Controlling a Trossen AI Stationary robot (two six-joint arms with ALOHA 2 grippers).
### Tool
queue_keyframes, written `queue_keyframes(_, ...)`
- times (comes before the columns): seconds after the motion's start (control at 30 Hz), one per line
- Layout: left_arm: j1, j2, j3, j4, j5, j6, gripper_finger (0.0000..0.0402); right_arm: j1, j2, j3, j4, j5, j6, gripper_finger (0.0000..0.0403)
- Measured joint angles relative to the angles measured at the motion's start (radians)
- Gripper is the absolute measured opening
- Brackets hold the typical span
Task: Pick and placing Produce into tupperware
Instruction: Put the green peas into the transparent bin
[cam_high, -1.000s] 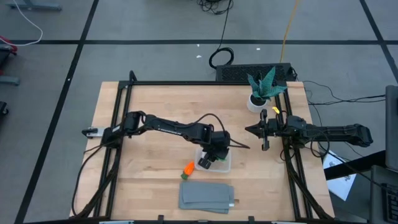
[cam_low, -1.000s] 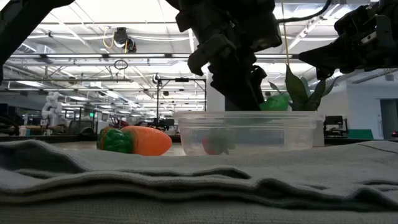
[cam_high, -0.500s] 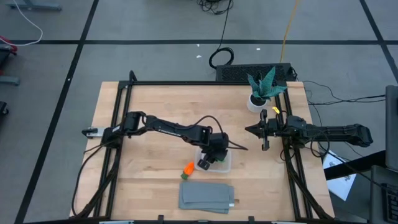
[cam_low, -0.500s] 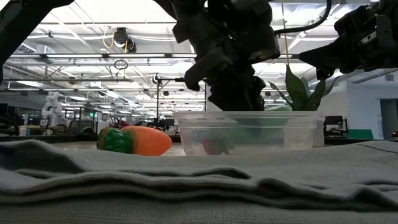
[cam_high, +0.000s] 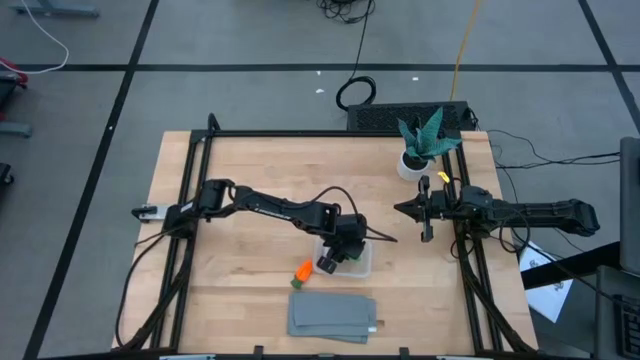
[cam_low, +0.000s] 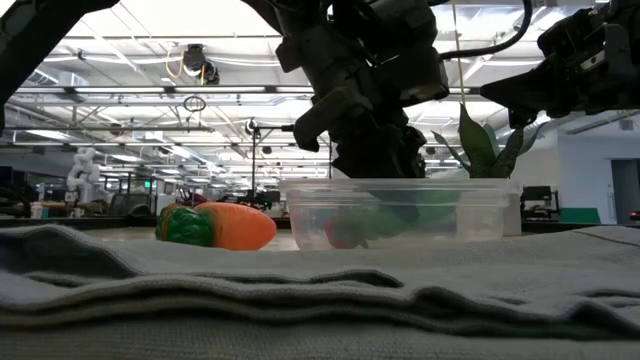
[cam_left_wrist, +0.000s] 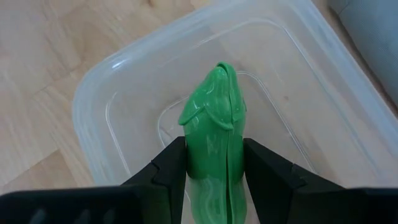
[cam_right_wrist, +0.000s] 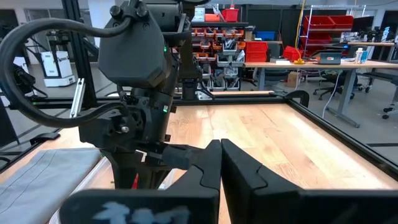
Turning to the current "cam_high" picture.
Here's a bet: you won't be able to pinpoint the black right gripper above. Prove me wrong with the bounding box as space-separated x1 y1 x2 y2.
393 175 455 244

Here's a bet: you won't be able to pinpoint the clear plastic tupperware container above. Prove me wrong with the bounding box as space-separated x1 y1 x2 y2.
312 234 374 279

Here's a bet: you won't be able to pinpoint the orange toy carrot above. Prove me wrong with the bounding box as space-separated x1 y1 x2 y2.
290 259 315 290

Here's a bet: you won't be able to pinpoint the grey folded cloth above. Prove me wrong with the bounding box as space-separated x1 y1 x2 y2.
286 292 379 345

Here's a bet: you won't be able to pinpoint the green plant in white pot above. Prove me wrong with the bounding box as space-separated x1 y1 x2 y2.
396 106 464 183

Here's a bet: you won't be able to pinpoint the black computer case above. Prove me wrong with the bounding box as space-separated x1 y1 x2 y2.
346 100 475 133

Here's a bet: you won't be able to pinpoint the white printed paper sheet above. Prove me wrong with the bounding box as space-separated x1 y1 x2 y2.
518 240 575 325

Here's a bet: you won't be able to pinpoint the black desk bar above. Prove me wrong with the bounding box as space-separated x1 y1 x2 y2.
521 241 622 291

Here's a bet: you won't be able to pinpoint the grey monitor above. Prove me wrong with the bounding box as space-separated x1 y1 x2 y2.
619 136 640 275

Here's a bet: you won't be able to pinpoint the grey desk surface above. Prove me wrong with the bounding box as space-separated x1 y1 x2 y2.
593 264 640 360

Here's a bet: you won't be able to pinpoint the black keyboard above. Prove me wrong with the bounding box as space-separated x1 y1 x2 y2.
613 293 640 360

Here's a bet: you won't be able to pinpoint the short grey furniture foot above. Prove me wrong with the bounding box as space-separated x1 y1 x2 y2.
0 121 35 139

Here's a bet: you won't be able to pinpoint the long grey furniture foot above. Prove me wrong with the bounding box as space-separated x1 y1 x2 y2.
8 0 101 20

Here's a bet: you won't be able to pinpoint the red object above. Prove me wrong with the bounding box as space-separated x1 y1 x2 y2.
0 55 30 90

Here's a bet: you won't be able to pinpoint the black metal table frame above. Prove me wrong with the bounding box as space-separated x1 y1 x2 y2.
112 112 539 360

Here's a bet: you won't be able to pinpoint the black coiled cable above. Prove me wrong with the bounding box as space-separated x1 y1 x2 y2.
334 0 378 113

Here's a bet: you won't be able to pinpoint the black thin floor cables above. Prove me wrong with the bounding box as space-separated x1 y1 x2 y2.
487 128 622 170

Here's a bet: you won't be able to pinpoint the yellow cable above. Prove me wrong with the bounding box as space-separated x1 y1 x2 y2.
449 0 484 103

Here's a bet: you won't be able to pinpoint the black cable bundle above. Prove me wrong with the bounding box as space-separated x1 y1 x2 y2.
316 0 376 25

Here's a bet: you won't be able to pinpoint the white cable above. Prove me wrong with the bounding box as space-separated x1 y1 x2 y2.
14 0 71 76

